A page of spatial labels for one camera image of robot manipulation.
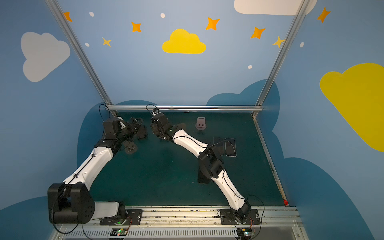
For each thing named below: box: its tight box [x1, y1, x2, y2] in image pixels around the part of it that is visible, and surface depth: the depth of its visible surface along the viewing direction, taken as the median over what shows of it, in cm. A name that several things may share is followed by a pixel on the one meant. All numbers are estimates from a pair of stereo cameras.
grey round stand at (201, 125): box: [195, 117, 207, 131], surface depth 111 cm
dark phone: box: [197, 165, 211, 184], surface depth 65 cm
